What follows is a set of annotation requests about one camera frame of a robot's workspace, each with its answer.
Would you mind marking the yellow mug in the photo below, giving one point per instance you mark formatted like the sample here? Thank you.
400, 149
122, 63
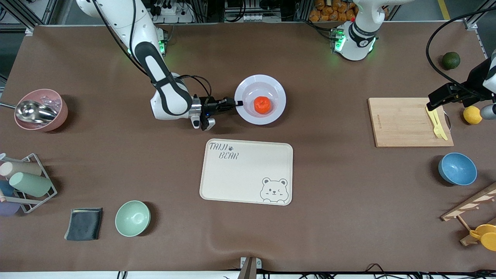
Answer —
486, 237

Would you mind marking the mint green cup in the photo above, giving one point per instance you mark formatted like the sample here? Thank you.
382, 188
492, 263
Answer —
31, 184

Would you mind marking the bamboo cutting board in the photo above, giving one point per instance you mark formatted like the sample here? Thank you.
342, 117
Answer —
403, 124

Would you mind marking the orange mandarin fruit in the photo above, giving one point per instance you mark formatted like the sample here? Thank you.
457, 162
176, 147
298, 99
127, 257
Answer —
262, 104

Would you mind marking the green lime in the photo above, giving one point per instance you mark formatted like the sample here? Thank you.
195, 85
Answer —
451, 60

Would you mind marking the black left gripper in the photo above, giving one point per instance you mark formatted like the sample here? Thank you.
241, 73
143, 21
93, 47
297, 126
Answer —
470, 83

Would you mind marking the pile of orange bread rolls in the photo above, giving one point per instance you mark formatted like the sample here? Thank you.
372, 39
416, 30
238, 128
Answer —
333, 11

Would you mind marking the white power strip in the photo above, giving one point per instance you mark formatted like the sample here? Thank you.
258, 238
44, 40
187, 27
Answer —
172, 11

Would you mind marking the purple cup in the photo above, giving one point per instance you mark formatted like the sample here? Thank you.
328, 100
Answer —
7, 209

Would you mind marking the dark grey folded cloth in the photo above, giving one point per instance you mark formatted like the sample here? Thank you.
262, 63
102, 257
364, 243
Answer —
83, 224

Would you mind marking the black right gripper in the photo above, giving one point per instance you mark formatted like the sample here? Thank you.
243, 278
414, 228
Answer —
209, 106

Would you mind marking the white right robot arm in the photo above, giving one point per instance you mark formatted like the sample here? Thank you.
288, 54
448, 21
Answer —
166, 93

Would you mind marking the lavender round plate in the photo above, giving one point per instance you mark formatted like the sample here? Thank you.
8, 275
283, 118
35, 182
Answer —
267, 87

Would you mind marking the shiny metal scoop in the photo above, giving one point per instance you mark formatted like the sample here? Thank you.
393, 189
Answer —
33, 111

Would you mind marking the yellow lemon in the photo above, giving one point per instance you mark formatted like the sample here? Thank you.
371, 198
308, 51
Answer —
472, 115

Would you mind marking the cream tray with bear print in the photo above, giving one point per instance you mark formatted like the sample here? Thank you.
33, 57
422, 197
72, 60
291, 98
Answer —
246, 172

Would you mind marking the beige cup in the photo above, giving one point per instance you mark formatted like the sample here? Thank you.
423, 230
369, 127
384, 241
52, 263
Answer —
23, 168

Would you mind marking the brown table cover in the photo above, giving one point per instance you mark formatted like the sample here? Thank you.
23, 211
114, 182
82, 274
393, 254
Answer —
248, 240

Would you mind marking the metal clamp bracket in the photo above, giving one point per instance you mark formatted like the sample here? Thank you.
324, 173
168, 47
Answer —
250, 263

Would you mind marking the wooden peg rack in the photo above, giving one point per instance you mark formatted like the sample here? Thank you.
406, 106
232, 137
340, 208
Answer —
471, 203

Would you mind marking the blue cup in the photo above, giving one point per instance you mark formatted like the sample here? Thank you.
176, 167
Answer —
6, 188

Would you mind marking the blue bowl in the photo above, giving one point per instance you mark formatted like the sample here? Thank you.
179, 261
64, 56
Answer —
457, 169

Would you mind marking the pink bowl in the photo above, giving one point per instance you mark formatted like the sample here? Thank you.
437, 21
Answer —
58, 116

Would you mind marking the light green bowl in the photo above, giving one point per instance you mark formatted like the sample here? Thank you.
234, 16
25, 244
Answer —
132, 218

